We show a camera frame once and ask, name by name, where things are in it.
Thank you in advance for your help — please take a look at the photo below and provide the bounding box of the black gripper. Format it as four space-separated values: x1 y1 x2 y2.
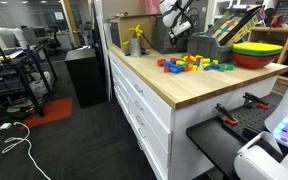
169 31 188 49

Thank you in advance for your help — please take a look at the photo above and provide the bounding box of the long blue wooden block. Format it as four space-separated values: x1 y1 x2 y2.
169 65 185 75

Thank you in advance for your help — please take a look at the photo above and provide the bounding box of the dark grey fabric crate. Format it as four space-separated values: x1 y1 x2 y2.
154 14 200 55

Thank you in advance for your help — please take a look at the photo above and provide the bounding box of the grey plastic bin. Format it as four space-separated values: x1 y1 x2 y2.
186 32 234 64

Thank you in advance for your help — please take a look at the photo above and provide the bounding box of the blue tool base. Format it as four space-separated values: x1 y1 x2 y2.
123 48 150 57

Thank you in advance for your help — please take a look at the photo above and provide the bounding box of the yellow clamp tool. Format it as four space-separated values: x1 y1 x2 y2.
122 24 145 47

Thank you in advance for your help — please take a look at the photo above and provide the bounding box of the metal cup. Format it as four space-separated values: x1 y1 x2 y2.
129 37 142 58

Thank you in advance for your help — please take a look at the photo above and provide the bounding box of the pink hanging sheet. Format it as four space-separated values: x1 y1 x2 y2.
144 0 162 15

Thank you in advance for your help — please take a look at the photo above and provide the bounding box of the brown cardboard box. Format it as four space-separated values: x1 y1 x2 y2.
108 13 158 53

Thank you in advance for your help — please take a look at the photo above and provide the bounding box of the wooden blocks cardboard box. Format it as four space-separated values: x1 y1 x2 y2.
203 4 268 47

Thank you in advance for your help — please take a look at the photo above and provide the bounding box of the green plastic bowl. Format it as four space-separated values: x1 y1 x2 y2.
231 48 284 58

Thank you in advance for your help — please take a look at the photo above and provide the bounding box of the red plastic bowl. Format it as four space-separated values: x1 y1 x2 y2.
231 52 282 70

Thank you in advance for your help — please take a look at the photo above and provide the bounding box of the yellow plastic bowl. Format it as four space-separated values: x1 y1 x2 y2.
231 41 284 53

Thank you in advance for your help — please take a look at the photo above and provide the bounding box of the white drawer cabinet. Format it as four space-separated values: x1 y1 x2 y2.
107 49 280 180

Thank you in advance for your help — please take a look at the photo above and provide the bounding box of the black floor cabinet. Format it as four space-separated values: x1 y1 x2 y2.
64 47 107 110

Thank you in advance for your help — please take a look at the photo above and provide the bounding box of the small red shelf object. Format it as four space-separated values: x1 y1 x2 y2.
270 14 284 28

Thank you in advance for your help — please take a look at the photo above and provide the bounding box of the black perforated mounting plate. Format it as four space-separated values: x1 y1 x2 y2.
222 91 285 143

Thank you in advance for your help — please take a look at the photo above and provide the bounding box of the robot stand platform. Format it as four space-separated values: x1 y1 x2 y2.
185 114 285 180

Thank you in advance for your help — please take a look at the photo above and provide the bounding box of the wooden pillar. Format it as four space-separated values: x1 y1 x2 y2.
61 0 81 48

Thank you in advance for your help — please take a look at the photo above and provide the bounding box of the black office chair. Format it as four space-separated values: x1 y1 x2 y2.
46 27 64 50

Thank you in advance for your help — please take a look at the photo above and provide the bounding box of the orange floor mat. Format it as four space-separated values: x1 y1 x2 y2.
19 96 75 131

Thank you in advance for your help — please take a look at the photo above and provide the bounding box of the black equipment cart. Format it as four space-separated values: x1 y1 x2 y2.
0 19 59 128

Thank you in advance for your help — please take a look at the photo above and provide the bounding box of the white power adapter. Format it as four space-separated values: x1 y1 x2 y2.
0 122 14 131

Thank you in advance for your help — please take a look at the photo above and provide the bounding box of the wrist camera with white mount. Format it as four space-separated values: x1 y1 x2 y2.
168 21 192 37

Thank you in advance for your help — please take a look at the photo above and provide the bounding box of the metal drawer handle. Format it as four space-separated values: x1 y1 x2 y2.
136 139 145 152
133 83 144 95
137 127 147 140
134 100 144 112
135 114 146 127

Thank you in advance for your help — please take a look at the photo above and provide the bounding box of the black clamp orange handle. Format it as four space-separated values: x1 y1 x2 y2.
214 102 239 126
242 91 271 111

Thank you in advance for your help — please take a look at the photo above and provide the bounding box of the white floor cable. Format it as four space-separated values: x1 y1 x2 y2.
0 121 52 180

